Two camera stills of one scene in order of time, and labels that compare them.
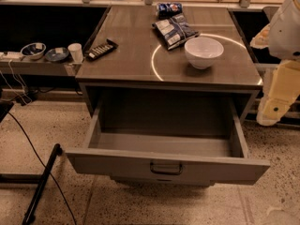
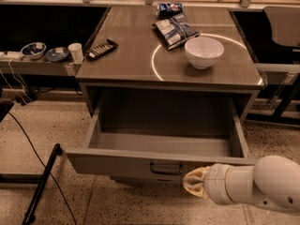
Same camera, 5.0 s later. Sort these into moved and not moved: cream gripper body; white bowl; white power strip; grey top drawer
Moved: cream gripper body
Not moved: white power strip; grey top drawer; white bowl
